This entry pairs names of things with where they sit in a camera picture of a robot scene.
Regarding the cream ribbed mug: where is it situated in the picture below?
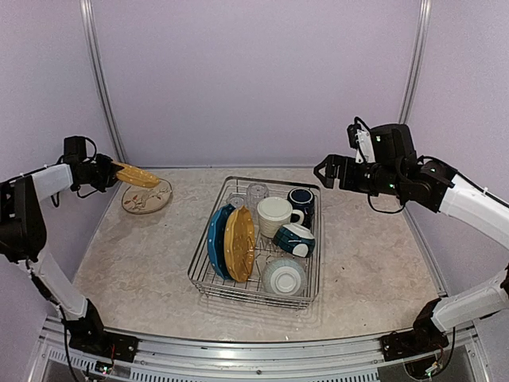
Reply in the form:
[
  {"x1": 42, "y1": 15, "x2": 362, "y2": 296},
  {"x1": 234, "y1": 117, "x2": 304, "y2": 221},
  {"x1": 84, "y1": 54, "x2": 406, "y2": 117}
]
[{"x1": 257, "y1": 197, "x2": 305, "y2": 239}]

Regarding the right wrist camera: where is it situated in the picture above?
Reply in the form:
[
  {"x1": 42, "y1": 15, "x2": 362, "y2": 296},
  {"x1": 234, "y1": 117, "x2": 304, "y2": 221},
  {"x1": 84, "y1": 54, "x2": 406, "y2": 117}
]
[{"x1": 347, "y1": 117, "x2": 417, "y2": 166}]

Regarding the aluminium frame post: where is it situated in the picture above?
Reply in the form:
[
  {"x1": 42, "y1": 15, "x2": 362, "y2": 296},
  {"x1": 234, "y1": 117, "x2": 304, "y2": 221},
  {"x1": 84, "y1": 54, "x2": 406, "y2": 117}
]
[
  {"x1": 398, "y1": 0, "x2": 433, "y2": 124},
  {"x1": 80, "y1": 0, "x2": 128, "y2": 162}
]

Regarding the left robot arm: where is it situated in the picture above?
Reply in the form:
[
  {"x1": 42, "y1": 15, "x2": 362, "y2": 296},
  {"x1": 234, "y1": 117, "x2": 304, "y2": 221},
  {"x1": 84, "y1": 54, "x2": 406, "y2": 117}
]
[{"x1": 1, "y1": 154, "x2": 125, "y2": 354}]

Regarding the bird pattern ceramic plate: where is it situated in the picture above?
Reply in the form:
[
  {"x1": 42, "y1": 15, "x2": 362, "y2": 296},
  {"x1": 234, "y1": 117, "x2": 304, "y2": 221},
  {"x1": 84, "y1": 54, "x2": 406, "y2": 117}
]
[{"x1": 122, "y1": 179, "x2": 173, "y2": 215}]

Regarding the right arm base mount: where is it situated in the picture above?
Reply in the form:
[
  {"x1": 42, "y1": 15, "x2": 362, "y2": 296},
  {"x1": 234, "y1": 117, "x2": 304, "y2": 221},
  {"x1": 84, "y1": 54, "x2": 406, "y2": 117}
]
[{"x1": 380, "y1": 329, "x2": 449, "y2": 361}]

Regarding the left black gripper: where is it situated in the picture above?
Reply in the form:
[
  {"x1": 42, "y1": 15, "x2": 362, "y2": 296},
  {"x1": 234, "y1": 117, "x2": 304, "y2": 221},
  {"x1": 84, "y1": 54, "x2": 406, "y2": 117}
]
[{"x1": 81, "y1": 152, "x2": 123, "y2": 192}]

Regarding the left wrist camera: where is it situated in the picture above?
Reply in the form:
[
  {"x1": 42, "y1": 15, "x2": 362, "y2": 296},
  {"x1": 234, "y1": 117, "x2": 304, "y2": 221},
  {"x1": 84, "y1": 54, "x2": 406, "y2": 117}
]
[{"x1": 63, "y1": 135, "x2": 97, "y2": 165}]

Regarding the dark blue mug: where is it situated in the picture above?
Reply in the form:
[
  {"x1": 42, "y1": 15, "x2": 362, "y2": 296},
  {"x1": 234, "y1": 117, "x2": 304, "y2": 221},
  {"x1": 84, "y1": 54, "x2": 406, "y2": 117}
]
[{"x1": 287, "y1": 188, "x2": 315, "y2": 228}]

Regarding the right aluminium frame post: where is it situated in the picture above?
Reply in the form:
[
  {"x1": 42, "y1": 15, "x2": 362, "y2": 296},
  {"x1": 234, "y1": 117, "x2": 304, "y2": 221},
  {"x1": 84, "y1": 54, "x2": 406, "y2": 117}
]
[{"x1": 398, "y1": 0, "x2": 433, "y2": 124}]

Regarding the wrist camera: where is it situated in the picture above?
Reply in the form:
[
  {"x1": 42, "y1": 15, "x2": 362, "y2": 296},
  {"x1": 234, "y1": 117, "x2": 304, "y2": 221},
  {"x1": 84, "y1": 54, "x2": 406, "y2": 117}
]
[
  {"x1": 347, "y1": 117, "x2": 417, "y2": 166},
  {"x1": 63, "y1": 135, "x2": 97, "y2": 165}
]

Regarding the metal wire dish rack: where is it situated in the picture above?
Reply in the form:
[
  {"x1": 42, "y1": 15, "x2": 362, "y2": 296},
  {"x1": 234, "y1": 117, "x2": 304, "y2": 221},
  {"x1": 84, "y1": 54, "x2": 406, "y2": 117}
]
[{"x1": 188, "y1": 176, "x2": 321, "y2": 310}]

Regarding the blue polka dot plate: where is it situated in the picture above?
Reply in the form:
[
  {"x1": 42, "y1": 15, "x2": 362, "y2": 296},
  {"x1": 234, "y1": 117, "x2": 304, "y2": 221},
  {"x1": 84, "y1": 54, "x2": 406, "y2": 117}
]
[{"x1": 207, "y1": 204, "x2": 235, "y2": 280}]

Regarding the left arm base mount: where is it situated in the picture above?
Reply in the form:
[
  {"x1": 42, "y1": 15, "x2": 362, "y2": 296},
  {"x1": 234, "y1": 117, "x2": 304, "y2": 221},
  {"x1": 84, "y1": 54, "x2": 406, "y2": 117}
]
[{"x1": 68, "y1": 331, "x2": 139, "y2": 363}]

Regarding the teal and white bowl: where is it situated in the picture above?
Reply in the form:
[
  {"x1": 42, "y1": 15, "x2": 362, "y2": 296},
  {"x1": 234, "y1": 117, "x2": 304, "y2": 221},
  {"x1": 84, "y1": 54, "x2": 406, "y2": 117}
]
[{"x1": 272, "y1": 223, "x2": 316, "y2": 258}]

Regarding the left aluminium frame post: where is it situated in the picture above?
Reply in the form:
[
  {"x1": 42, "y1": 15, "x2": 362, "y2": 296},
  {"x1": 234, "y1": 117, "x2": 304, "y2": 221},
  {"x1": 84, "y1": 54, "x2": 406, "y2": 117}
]
[{"x1": 80, "y1": 0, "x2": 128, "y2": 162}]

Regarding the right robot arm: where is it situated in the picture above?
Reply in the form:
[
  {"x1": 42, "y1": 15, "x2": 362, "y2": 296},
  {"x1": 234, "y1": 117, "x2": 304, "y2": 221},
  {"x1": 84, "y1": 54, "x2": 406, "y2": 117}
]
[{"x1": 313, "y1": 154, "x2": 508, "y2": 353}]

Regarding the aluminium front rail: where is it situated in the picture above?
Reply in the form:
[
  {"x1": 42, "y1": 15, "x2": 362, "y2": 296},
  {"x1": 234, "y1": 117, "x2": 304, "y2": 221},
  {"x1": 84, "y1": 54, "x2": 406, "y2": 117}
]
[{"x1": 27, "y1": 322, "x2": 490, "y2": 382}]

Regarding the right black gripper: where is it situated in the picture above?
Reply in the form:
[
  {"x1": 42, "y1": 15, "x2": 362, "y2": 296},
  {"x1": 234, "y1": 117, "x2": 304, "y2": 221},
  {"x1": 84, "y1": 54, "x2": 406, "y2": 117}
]
[{"x1": 315, "y1": 153, "x2": 405, "y2": 196}]

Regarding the yellow polka dot plate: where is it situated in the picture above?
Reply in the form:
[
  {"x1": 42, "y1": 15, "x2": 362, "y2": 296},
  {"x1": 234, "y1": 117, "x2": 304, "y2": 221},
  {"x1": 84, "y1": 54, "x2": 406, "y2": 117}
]
[
  {"x1": 113, "y1": 162, "x2": 161, "y2": 188},
  {"x1": 223, "y1": 206, "x2": 255, "y2": 283}
]

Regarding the pale striped bowl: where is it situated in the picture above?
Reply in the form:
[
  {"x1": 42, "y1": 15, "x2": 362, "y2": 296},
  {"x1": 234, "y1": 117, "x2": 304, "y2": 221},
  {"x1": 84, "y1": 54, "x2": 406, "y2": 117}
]
[{"x1": 262, "y1": 258, "x2": 308, "y2": 296}]

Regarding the clear glass tumbler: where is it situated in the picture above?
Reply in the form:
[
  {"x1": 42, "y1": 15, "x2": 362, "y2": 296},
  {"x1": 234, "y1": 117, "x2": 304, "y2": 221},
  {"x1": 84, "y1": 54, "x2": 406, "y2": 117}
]
[
  {"x1": 247, "y1": 182, "x2": 270, "y2": 209},
  {"x1": 226, "y1": 193, "x2": 246, "y2": 209}
]

